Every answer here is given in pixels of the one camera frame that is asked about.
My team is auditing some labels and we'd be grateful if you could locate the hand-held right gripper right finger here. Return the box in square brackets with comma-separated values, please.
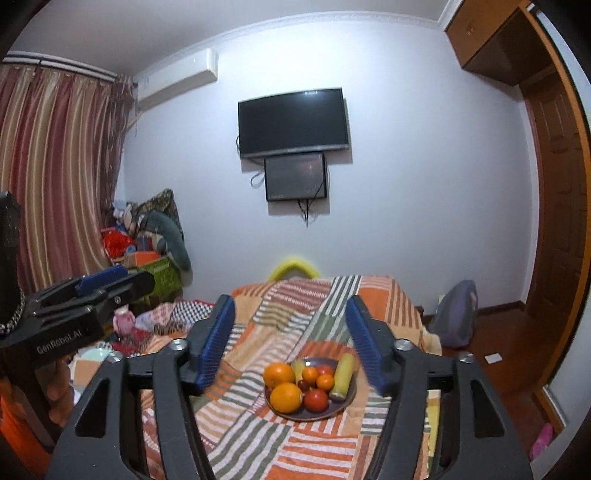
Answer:
[346, 295, 534, 480]

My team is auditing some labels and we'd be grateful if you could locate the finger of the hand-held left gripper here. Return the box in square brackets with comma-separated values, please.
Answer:
[31, 265, 131, 306]
[34, 270, 156, 320]

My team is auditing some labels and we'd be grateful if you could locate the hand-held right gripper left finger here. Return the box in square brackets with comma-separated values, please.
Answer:
[44, 294, 237, 480]

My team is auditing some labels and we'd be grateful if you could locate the yellow corn cob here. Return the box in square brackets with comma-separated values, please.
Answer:
[329, 353, 355, 401]

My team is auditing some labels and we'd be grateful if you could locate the grey round plate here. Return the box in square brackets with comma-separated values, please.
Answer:
[264, 356, 358, 422]

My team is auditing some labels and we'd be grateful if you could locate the large orange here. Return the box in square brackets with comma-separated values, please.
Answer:
[269, 382, 304, 414]
[263, 362, 296, 389]

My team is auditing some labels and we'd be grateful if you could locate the large red tomato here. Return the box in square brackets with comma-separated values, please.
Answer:
[303, 389, 330, 413]

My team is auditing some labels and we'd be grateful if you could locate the person's left hand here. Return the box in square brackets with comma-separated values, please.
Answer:
[43, 357, 78, 419]

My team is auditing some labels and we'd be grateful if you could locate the pink toy figure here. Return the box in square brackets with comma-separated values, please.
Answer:
[113, 306, 136, 339]

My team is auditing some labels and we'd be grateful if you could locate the orange box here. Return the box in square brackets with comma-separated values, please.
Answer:
[124, 250, 161, 267]

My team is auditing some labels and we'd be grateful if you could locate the red plastic bag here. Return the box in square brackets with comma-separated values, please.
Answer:
[100, 227, 138, 260]

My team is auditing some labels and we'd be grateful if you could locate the green cardboard box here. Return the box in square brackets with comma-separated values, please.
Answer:
[126, 255, 184, 306]

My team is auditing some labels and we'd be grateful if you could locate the checkered cloth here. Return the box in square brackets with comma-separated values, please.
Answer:
[151, 296, 219, 336]

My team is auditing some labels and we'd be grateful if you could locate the grey plush toy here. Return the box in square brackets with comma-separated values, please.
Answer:
[142, 209, 191, 271]

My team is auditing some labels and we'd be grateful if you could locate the striped patchwork blanket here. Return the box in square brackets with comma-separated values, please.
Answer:
[69, 274, 444, 480]

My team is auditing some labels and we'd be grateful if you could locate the orange cloth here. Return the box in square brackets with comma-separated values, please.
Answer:
[0, 376, 54, 467]

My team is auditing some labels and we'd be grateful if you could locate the blue grey backpack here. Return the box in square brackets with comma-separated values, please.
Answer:
[428, 278, 479, 350]

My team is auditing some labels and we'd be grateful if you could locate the camouflage patterned cushion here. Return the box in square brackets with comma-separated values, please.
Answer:
[137, 188, 186, 241]

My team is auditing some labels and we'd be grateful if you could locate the striped red curtain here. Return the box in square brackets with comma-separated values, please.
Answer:
[0, 62, 136, 297]

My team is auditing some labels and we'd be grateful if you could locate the pink slipper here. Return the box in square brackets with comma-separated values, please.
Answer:
[527, 423, 556, 461]

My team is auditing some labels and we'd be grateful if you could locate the white air conditioner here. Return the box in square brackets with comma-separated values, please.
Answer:
[133, 47, 219, 110]

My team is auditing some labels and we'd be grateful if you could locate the brown wooden door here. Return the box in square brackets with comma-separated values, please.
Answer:
[523, 69, 591, 385]

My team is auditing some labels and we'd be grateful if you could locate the wooden overhead cabinet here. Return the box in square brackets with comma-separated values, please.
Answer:
[443, 0, 557, 87]

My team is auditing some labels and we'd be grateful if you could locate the yellow foam ring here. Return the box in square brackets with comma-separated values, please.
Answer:
[269, 257, 321, 282]

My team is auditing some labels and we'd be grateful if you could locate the black hanging cable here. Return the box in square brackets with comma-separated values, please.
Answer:
[297, 198, 325, 228]

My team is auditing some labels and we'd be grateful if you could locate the small black wall monitor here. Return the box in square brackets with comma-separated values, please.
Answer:
[263, 152, 328, 203]

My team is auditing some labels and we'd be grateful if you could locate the curtain rail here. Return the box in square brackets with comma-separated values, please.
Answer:
[0, 50, 117, 82]

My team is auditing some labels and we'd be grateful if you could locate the large black wall television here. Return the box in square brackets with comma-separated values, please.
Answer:
[237, 87, 350, 160]

